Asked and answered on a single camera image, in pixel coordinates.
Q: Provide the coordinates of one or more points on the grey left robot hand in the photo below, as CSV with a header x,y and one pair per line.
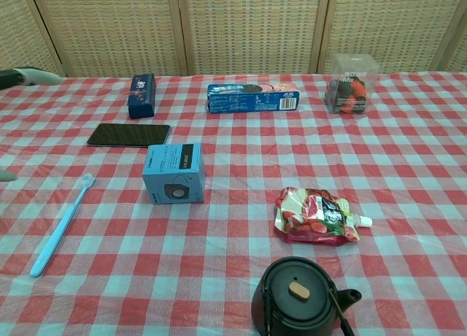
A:
x,y
34,76

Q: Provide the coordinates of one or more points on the small light blue speaker box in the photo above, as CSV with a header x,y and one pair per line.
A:
x,y
171,175

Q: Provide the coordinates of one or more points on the dark blue patterned box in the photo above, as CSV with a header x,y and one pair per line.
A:
x,y
142,96

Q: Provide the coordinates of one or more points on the blue cookie box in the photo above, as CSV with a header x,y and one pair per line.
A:
x,y
251,100

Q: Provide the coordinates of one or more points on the clear plastic snack box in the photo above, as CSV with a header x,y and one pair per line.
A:
x,y
350,91

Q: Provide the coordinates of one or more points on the light blue toothbrush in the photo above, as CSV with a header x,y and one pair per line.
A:
x,y
62,226

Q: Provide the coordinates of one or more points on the red white checkered tablecloth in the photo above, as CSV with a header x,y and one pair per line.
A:
x,y
233,241

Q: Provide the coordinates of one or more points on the red spouted drink pouch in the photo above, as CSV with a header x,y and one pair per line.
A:
x,y
317,215

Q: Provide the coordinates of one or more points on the black teapot lid wooden knob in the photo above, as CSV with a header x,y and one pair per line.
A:
x,y
297,290

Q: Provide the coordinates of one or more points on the black teapot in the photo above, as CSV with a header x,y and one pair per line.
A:
x,y
292,321

